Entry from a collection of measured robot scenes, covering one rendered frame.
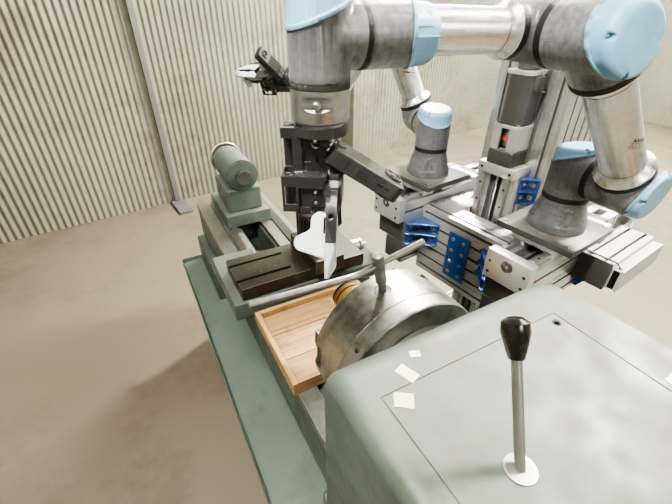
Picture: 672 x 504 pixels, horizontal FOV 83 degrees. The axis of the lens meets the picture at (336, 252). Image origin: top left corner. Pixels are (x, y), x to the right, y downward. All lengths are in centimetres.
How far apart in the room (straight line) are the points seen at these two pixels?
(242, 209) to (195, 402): 102
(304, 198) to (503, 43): 47
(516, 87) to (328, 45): 90
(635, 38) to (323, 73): 50
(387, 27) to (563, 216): 80
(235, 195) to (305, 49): 128
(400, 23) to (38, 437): 227
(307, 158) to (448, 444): 40
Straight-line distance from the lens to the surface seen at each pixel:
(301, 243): 53
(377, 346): 68
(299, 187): 52
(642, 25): 80
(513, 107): 131
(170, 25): 397
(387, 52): 52
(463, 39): 75
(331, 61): 48
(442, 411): 54
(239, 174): 165
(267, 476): 130
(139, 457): 211
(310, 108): 49
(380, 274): 69
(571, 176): 113
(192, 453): 203
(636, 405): 65
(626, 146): 96
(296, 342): 111
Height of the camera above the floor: 169
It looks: 33 degrees down
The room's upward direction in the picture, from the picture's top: straight up
